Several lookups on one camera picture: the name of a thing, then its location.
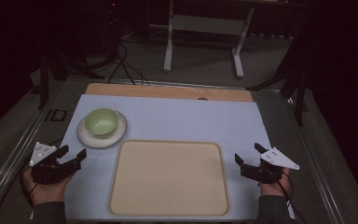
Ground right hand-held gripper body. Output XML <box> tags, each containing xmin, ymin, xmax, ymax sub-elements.
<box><xmin>241</xmin><ymin>147</ymin><xmax>300</xmax><ymax>185</ymax></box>

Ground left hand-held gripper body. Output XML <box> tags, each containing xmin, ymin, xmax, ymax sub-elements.
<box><xmin>28</xmin><ymin>141</ymin><xmax>82</xmax><ymax>185</ymax></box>

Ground white plate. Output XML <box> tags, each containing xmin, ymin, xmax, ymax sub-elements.
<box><xmin>76</xmin><ymin>109</ymin><xmax>129</xmax><ymax>149</ymax></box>

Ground green bowl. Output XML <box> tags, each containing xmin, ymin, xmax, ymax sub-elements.
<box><xmin>84</xmin><ymin>107</ymin><xmax>119</xmax><ymax>136</ymax></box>

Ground beige tray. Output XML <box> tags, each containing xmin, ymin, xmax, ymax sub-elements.
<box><xmin>107</xmin><ymin>139</ymin><xmax>230</xmax><ymax>217</ymax></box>

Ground person's right hand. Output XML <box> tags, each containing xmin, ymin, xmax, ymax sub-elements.
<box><xmin>258</xmin><ymin>167</ymin><xmax>292</xmax><ymax>198</ymax></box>

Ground person's left hand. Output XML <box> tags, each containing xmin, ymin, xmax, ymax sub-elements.
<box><xmin>23</xmin><ymin>167</ymin><xmax>75</xmax><ymax>207</ymax></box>

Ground light blue table mat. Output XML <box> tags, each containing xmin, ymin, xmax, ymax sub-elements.
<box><xmin>63</xmin><ymin>93</ymin><xmax>276</xmax><ymax>221</ymax></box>

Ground black tripod stand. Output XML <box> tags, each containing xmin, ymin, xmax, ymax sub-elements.
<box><xmin>36</xmin><ymin>46</ymin><xmax>106</xmax><ymax>110</ymax></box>
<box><xmin>246</xmin><ymin>36</ymin><xmax>311</xmax><ymax>127</ymax></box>

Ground wooden board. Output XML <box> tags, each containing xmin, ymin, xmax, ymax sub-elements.
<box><xmin>84</xmin><ymin>82</ymin><xmax>255</xmax><ymax>103</ymax></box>

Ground white metal stand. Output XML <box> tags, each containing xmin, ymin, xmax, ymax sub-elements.
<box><xmin>163</xmin><ymin>0</ymin><xmax>255</xmax><ymax>79</ymax></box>

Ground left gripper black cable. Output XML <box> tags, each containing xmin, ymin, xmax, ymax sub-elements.
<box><xmin>18</xmin><ymin>136</ymin><xmax>63</xmax><ymax>209</ymax></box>

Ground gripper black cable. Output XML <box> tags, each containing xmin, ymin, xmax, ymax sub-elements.
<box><xmin>18</xmin><ymin>136</ymin><xmax>63</xmax><ymax>209</ymax></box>
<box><xmin>267</xmin><ymin>164</ymin><xmax>309</xmax><ymax>224</ymax></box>

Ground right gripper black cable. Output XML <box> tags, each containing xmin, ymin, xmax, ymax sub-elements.
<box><xmin>267</xmin><ymin>164</ymin><xmax>309</xmax><ymax>224</ymax></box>

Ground black floor bracket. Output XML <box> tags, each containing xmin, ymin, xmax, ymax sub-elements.
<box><xmin>45</xmin><ymin>108</ymin><xmax>68</xmax><ymax>122</ymax></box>

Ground black floor cables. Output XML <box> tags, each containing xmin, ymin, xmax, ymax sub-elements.
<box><xmin>106</xmin><ymin>40</ymin><xmax>151</xmax><ymax>87</ymax></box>

